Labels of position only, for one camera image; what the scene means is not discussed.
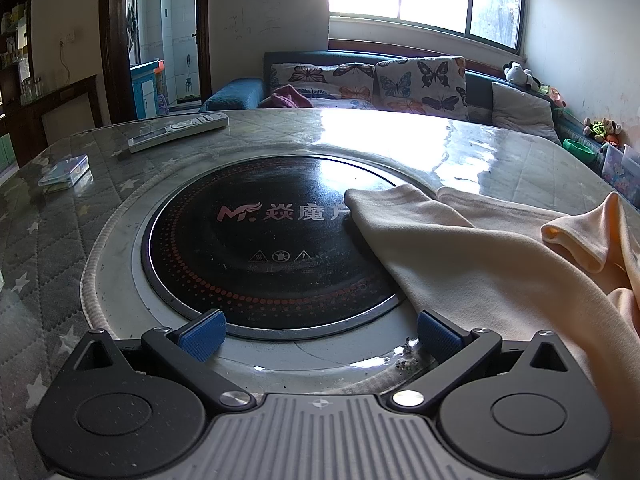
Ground orange green soft toy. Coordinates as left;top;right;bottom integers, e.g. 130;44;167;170
537;82;567;109

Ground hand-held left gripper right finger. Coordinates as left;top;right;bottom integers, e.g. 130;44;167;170
388;309;581;409

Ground black round induction cooktop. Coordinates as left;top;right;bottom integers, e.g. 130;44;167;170
141;152;407;342

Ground brown plush toy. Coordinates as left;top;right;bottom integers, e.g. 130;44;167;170
584;117;621;147

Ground green plastic bowl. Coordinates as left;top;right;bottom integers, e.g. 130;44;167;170
562;137;599;163

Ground butterfly print pillow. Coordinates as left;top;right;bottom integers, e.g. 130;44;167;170
375;56;470;122
269;62;376;108

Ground cream long-sleeve garment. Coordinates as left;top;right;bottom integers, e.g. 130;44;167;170
344;183;640;441

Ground dark wooden shelf cabinet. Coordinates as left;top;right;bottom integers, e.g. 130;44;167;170
0;0;98;171

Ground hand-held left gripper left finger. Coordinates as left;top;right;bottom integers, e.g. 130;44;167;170
64;309;254;411

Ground panda plush toy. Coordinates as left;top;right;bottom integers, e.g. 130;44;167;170
502;61;535;86

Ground dark wooden door frame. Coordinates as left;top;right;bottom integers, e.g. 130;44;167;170
98;0;211;123

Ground small clear card box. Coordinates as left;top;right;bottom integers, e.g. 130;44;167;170
38;155;90;188

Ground blue sofa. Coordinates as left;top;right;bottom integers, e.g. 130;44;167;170
200;50;640;196

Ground white remote control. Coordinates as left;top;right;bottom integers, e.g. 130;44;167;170
128;112;230;154

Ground clear plastic storage box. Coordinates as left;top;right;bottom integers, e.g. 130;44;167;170
600;142;640;203

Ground round metal cooktop surround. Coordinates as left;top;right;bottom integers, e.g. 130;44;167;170
80;137;446;396

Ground grey pillow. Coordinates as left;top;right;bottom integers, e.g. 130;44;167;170
491;81;561;143

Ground blue white toy table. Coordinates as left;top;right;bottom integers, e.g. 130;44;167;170
130;59;166;118

